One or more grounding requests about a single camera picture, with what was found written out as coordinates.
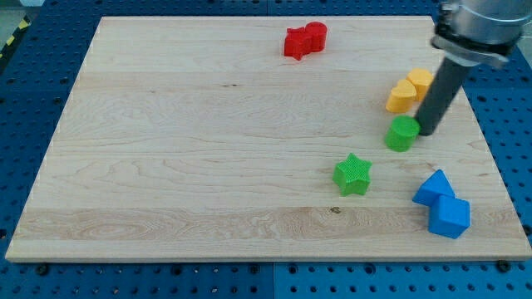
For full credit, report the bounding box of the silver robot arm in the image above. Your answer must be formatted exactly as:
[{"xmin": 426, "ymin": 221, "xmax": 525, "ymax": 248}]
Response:
[{"xmin": 431, "ymin": 0, "xmax": 531, "ymax": 68}]

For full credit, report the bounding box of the yellow heart block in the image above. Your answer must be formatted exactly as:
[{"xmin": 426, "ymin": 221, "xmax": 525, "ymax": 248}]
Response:
[{"xmin": 385, "ymin": 79, "xmax": 417, "ymax": 113}]

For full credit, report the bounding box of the light wooden board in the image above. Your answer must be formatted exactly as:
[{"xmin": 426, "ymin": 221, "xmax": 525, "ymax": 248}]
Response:
[{"xmin": 6, "ymin": 17, "xmax": 531, "ymax": 262}]

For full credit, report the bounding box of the green star block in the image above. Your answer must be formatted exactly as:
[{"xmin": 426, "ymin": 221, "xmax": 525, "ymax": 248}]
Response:
[{"xmin": 332, "ymin": 153, "xmax": 372, "ymax": 197}]

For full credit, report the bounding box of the red star block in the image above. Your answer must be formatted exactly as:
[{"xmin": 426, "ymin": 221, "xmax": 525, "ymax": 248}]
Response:
[{"xmin": 283, "ymin": 27, "xmax": 312, "ymax": 61}]

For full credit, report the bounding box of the red cylinder block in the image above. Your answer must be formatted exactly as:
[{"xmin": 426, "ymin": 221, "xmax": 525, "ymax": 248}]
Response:
[{"xmin": 305, "ymin": 22, "xmax": 328, "ymax": 52}]

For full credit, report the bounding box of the green cylinder block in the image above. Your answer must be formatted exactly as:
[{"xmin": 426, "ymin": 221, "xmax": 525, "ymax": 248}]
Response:
[{"xmin": 384, "ymin": 115, "xmax": 421, "ymax": 152}]

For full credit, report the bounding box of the yellow pentagon block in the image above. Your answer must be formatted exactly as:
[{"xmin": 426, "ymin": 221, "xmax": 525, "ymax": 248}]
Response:
[{"xmin": 406, "ymin": 68, "xmax": 433, "ymax": 101}]

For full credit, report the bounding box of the blue triangle block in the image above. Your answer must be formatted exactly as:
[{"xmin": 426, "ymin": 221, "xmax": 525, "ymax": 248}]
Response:
[{"xmin": 412, "ymin": 169, "xmax": 456, "ymax": 207}]

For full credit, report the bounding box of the blue cube block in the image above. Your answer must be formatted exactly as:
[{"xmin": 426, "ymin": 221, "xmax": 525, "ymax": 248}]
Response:
[{"xmin": 428, "ymin": 195, "xmax": 470, "ymax": 239}]

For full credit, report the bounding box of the dark grey pointer rod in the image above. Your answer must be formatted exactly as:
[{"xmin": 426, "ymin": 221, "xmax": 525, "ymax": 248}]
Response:
[{"xmin": 415, "ymin": 58, "xmax": 470, "ymax": 136}]

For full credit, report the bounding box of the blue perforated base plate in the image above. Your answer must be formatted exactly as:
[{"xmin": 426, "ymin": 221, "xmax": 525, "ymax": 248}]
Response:
[{"xmin": 1, "ymin": 0, "xmax": 531, "ymax": 298}]

